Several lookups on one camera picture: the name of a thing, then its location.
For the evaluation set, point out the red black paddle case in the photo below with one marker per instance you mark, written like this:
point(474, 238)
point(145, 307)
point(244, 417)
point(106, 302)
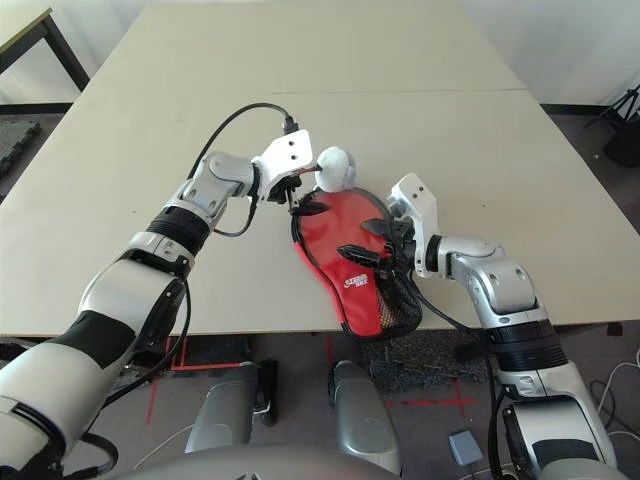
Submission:
point(350, 290)

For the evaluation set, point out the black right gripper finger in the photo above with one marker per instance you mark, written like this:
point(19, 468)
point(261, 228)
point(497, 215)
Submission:
point(362, 255)
point(379, 226)

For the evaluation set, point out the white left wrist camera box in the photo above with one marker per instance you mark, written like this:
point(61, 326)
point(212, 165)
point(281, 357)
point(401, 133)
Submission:
point(290, 150)

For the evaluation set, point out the silver right robot leg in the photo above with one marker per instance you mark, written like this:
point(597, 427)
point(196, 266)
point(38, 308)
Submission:
point(362, 425)

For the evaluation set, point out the black tripod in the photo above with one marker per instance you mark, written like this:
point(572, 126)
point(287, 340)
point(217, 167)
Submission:
point(625, 150)

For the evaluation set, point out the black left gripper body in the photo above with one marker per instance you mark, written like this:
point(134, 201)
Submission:
point(289, 192)

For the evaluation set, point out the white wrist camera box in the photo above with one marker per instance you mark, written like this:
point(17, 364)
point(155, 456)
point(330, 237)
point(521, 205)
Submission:
point(290, 150)
point(420, 200)

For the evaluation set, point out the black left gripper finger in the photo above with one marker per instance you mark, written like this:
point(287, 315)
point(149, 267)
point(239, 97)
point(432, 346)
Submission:
point(310, 207)
point(311, 170)

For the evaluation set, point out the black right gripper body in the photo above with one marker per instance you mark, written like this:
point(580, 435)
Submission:
point(402, 250)

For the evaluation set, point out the black foam floor mat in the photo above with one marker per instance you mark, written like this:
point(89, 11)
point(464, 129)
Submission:
point(15, 145)

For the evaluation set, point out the speckled floor mat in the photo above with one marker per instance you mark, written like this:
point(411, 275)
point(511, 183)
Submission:
point(425, 360)

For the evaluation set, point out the grey foot pedal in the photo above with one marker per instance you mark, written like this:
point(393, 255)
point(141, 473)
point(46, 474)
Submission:
point(465, 447)

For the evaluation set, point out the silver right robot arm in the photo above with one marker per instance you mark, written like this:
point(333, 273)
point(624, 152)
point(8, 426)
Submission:
point(500, 285)

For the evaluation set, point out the silver left robot leg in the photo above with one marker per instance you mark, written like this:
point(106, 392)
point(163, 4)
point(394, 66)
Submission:
point(222, 410)

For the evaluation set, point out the grey robot torso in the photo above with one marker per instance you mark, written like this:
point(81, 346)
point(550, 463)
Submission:
point(250, 467)

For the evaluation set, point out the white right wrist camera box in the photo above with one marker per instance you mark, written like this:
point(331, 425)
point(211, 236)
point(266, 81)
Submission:
point(420, 200)

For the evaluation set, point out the silver robot leg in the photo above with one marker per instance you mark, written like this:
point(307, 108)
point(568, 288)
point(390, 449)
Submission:
point(362, 425)
point(222, 410)

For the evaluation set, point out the black-framed side table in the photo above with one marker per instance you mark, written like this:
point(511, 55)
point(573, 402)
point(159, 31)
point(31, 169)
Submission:
point(65, 50)

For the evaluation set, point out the black left robot foot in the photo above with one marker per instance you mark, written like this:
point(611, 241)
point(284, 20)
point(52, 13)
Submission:
point(267, 395)

